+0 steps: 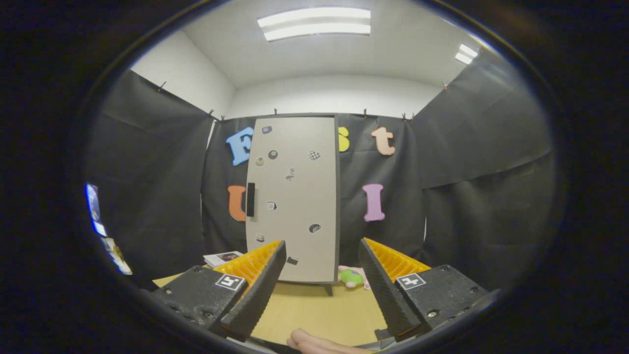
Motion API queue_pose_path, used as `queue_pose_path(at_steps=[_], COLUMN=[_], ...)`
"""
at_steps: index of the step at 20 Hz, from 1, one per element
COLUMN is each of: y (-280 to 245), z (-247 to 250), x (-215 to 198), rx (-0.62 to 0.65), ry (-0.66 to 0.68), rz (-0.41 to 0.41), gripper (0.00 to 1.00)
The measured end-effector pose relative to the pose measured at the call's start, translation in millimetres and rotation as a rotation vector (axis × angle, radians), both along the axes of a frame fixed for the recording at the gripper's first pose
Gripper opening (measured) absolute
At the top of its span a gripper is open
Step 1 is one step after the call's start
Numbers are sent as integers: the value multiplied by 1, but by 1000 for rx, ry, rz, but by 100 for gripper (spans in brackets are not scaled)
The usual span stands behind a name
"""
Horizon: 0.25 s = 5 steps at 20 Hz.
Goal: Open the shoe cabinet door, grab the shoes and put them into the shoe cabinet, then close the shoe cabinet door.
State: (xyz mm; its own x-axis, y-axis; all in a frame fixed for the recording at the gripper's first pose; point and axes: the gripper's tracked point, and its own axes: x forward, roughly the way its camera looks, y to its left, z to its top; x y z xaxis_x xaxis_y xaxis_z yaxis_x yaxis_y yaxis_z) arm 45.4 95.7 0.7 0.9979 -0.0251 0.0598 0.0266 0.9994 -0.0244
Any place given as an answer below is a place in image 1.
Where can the light grey shoe cabinet door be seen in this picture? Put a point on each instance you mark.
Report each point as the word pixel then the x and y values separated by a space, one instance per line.
pixel 295 206

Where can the white book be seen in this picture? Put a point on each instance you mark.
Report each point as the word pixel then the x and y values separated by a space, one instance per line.
pixel 223 257

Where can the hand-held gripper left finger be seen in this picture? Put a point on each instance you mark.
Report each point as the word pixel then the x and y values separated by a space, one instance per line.
pixel 260 295

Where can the black table corner bracket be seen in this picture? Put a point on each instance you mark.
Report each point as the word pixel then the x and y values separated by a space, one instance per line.
pixel 383 335

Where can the black backdrop cloth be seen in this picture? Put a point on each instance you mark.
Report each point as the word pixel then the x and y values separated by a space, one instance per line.
pixel 157 172

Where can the long ceiling light panel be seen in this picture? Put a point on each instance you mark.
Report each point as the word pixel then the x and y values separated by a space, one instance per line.
pixel 314 23

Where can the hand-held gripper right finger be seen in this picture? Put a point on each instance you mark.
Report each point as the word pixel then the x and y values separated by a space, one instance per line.
pixel 385 295

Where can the dark grey shoe cabinet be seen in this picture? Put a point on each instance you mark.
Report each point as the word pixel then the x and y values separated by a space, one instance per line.
pixel 337 221

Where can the pink and green plush toy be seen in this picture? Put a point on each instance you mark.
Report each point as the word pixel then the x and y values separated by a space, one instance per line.
pixel 351 279

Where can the small ceiling light panel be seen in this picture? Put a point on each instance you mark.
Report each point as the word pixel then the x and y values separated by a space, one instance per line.
pixel 466 54

